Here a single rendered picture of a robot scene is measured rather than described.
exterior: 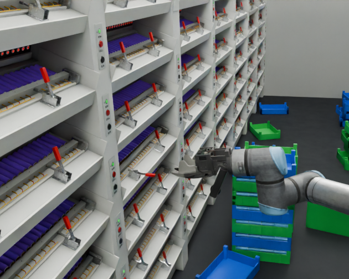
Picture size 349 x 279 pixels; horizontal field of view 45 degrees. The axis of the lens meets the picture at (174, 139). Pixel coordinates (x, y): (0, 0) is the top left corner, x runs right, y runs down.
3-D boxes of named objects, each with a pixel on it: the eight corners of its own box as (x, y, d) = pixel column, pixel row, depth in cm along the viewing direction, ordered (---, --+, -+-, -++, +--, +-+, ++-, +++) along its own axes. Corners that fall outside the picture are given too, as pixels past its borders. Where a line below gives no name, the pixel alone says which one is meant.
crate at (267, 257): (289, 242, 236) (290, 230, 233) (290, 264, 218) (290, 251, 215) (235, 236, 243) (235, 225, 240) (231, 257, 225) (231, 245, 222)
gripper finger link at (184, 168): (169, 159, 144) (195, 156, 142) (172, 175, 146) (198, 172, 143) (167, 163, 141) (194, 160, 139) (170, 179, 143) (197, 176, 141)
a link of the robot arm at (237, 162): (250, 169, 143) (246, 181, 134) (236, 170, 144) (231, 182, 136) (246, 144, 140) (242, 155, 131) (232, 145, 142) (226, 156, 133)
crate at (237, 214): (292, 204, 228) (292, 191, 225) (292, 224, 209) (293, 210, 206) (236, 200, 235) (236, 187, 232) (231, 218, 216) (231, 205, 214)
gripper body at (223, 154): (198, 147, 145) (232, 144, 141) (202, 170, 147) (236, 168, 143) (192, 155, 138) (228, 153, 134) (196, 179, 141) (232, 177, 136)
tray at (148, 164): (174, 146, 193) (180, 128, 189) (119, 211, 139) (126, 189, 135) (135, 128, 196) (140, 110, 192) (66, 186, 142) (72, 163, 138)
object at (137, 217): (176, 184, 200) (185, 160, 194) (124, 261, 146) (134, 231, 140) (138, 167, 203) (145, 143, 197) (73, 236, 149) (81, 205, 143)
